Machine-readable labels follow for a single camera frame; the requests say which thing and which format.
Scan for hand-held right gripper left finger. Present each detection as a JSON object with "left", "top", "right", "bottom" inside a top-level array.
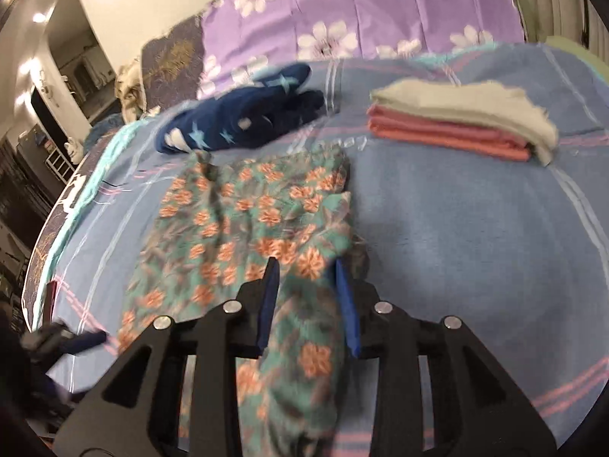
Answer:
[{"left": 52, "top": 257, "right": 281, "bottom": 457}]

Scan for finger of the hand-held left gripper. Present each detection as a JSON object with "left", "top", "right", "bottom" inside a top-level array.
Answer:
[{"left": 69, "top": 331, "right": 108, "bottom": 356}]

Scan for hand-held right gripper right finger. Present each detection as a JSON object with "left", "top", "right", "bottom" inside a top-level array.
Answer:
[{"left": 335, "top": 258, "right": 557, "bottom": 457}]

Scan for teal floral garment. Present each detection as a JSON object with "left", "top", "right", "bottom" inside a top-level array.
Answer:
[{"left": 116, "top": 145, "right": 371, "bottom": 457}]

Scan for blue striped bed sheet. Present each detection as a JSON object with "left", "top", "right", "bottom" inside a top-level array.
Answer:
[{"left": 24, "top": 43, "right": 609, "bottom": 457}]

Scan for dark cabinet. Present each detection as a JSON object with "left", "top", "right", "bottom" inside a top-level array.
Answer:
[{"left": 0, "top": 124, "right": 77, "bottom": 277}]

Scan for navy star print plush garment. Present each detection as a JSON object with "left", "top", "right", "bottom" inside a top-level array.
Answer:
[{"left": 155, "top": 62, "right": 327, "bottom": 155}]

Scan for folded coral cloth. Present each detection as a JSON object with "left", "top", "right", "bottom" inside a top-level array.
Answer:
[{"left": 368, "top": 121, "right": 532, "bottom": 163}]

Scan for folded pink cloth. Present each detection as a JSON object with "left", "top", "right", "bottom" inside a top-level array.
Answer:
[{"left": 367, "top": 105, "right": 529, "bottom": 149}]

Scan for folded off-white cloth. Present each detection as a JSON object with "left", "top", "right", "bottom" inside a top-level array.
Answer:
[{"left": 371, "top": 80, "right": 560, "bottom": 167}]

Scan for beige crumpled cloth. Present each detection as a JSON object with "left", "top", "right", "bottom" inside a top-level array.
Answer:
[{"left": 114, "top": 57, "right": 149, "bottom": 125}]

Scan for dark pillow with gold tree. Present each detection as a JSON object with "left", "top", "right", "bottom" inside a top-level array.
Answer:
[{"left": 140, "top": 14, "right": 207, "bottom": 111}]

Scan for purple floral pillow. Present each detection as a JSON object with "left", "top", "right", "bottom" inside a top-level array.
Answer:
[{"left": 195, "top": 0, "right": 526, "bottom": 101}]

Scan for cream pleated curtain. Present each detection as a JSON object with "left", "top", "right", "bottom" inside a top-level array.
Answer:
[{"left": 499, "top": 0, "right": 609, "bottom": 51}]

